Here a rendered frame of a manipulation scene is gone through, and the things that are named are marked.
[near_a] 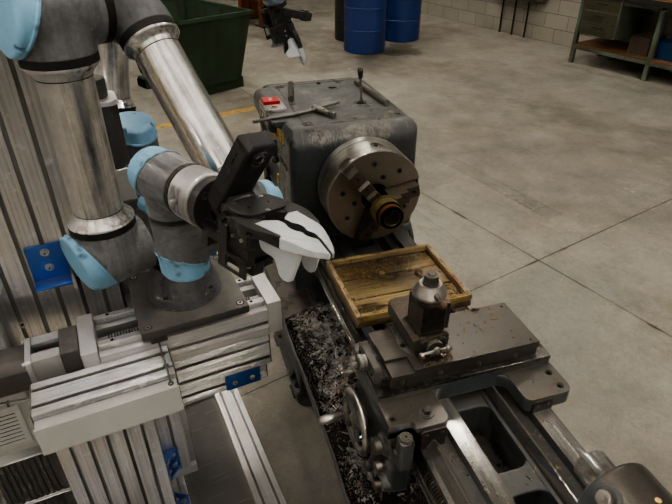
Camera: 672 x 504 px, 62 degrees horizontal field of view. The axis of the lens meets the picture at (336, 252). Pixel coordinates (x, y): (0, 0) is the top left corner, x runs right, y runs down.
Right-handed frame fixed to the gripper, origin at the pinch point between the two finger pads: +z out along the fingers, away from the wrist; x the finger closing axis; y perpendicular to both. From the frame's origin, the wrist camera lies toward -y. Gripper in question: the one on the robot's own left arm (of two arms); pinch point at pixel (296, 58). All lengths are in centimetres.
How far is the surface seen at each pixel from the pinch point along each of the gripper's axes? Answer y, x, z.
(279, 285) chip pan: 37, 11, 80
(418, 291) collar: 25, 100, 16
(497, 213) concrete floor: -139, -56, 188
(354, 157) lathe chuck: 7.3, 44.8, 15.5
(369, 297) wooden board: 24, 71, 44
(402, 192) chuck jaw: -2, 54, 29
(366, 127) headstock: -6.2, 29.9, 17.8
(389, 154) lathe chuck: -3, 48, 18
